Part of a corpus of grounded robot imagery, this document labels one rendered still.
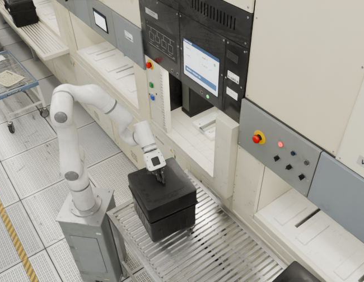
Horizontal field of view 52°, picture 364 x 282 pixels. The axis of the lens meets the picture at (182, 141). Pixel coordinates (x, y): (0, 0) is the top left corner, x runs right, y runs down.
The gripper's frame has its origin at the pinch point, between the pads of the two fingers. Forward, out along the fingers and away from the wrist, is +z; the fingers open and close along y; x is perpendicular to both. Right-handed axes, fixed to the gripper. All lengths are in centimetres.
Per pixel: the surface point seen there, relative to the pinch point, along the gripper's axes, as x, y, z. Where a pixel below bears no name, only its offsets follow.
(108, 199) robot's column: 41.4, -25.0, 3.9
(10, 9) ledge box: 214, -32, -203
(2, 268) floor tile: 124, -107, 29
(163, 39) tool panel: -2, 28, -71
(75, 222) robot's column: 37, -48, 9
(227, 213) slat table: 10.1, 33.0, 35.0
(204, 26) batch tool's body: -42, 34, -60
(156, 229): 4.4, -10.7, 25.1
